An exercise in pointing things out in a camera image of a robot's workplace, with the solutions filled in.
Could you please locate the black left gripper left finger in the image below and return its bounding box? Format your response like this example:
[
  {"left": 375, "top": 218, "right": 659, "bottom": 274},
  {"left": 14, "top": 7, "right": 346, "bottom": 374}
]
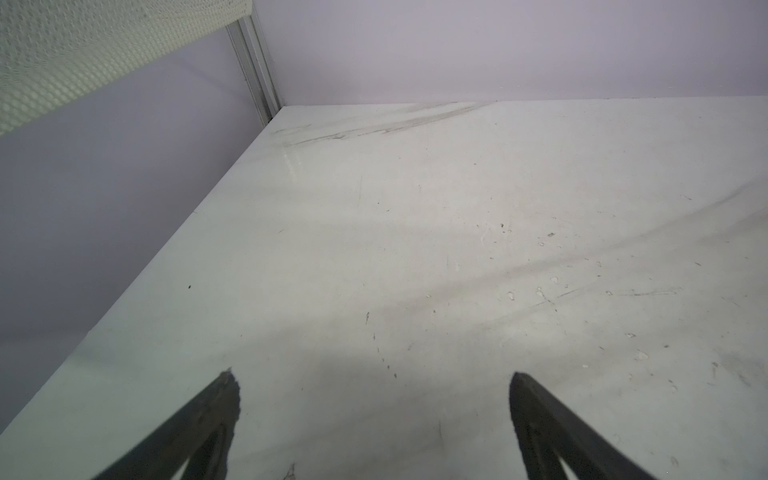
[{"left": 96, "top": 370, "right": 240, "bottom": 479}]

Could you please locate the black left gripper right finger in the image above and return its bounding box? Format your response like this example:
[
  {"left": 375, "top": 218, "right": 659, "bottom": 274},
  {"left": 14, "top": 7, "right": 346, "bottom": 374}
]
[{"left": 509, "top": 372, "right": 652, "bottom": 479}]

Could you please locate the white mesh two-tier shelf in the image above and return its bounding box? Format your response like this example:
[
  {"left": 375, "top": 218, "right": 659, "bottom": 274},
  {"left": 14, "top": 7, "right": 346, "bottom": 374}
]
[{"left": 1, "top": 0, "right": 252, "bottom": 134}]

